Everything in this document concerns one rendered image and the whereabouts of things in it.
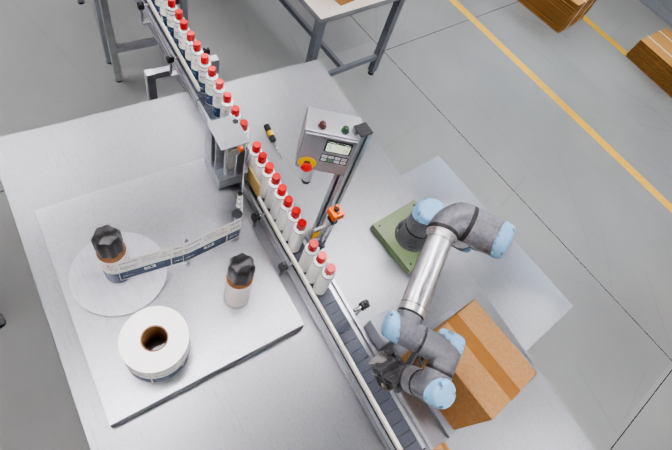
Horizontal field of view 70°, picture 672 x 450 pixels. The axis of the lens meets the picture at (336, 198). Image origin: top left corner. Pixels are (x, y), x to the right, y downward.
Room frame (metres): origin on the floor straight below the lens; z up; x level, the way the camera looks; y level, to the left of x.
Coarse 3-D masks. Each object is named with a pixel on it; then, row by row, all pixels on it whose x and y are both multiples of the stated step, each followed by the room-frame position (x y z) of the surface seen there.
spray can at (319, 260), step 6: (324, 252) 0.78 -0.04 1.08; (318, 258) 0.75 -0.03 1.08; (324, 258) 0.75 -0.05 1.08; (312, 264) 0.75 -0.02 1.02; (318, 264) 0.74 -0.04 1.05; (324, 264) 0.75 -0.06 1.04; (312, 270) 0.74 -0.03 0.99; (318, 270) 0.74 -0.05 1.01; (306, 276) 0.75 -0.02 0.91; (312, 276) 0.74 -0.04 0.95; (312, 282) 0.74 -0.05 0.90
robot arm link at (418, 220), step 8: (424, 200) 1.16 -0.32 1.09; (432, 200) 1.17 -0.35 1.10; (416, 208) 1.11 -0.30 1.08; (424, 208) 1.12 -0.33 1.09; (432, 208) 1.13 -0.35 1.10; (440, 208) 1.14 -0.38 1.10; (408, 216) 1.13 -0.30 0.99; (416, 216) 1.09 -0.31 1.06; (424, 216) 1.08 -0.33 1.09; (432, 216) 1.10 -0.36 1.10; (408, 224) 1.10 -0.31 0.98; (416, 224) 1.08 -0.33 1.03; (424, 224) 1.07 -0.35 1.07; (416, 232) 1.07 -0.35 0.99; (424, 232) 1.07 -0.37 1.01
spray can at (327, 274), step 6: (330, 264) 0.74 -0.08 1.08; (324, 270) 0.73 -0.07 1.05; (330, 270) 0.72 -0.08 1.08; (318, 276) 0.73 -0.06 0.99; (324, 276) 0.71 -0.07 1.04; (330, 276) 0.72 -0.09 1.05; (318, 282) 0.71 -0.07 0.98; (324, 282) 0.71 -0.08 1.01; (330, 282) 0.72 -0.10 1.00; (318, 288) 0.71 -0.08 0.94; (324, 288) 0.71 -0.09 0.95; (318, 294) 0.71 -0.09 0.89
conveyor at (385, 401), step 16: (208, 112) 1.28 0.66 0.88; (288, 256) 0.80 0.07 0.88; (336, 304) 0.71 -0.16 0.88; (336, 320) 0.65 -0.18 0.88; (352, 336) 0.62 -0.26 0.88; (352, 352) 0.57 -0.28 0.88; (368, 368) 0.54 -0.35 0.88; (368, 384) 0.49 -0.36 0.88; (368, 400) 0.44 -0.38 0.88; (384, 400) 0.46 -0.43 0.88; (400, 416) 0.43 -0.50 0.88; (400, 432) 0.38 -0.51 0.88; (416, 448) 0.36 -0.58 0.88
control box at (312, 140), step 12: (312, 108) 1.00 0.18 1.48; (312, 120) 0.96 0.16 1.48; (324, 120) 0.98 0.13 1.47; (336, 120) 1.00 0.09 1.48; (348, 120) 1.02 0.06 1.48; (360, 120) 1.04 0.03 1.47; (312, 132) 0.92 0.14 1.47; (324, 132) 0.93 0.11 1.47; (336, 132) 0.95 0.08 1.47; (300, 144) 0.92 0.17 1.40; (312, 144) 0.92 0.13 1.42; (324, 144) 0.93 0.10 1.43; (300, 156) 0.91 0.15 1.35; (312, 156) 0.92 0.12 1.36; (348, 156) 0.95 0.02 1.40; (312, 168) 0.92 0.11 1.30; (324, 168) 0.93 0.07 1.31; (336, 168) 0.94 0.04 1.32
